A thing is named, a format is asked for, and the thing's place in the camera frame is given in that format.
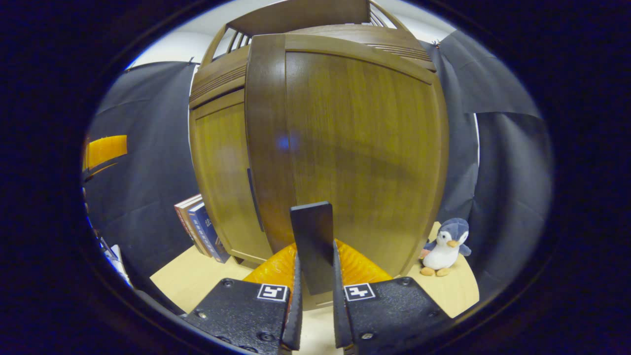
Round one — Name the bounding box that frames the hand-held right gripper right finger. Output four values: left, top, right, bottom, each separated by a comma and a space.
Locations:
333, 239, 452, 355

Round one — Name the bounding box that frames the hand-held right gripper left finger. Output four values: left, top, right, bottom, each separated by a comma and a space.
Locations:
185, 240, 302, 355

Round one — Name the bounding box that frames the black door handle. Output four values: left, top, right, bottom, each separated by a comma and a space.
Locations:
290, 201, 335, 296

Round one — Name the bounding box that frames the wooden cabinet door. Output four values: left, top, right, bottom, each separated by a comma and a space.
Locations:
190, 89, 273, 264
245, 34, 450, 310

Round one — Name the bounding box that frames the wooden double-door shoe cabinet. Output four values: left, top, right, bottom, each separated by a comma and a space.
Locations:
189, 0, 450, 311

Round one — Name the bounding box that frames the wooden cabinet drawer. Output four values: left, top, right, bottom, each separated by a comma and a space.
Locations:
189, 25, 437, 110

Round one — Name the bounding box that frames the black backdrop cloth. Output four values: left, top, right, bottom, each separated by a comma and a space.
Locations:
81, 31, 553, 316

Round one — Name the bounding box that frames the brown book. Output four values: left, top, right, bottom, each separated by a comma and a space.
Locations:
174, 194, 210, 257

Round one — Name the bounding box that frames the blue book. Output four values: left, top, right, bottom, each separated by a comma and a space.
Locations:
187, 201, 231, 264

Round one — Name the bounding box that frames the plush penguin toy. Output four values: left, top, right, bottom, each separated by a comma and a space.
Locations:
419, 218, 472, 277

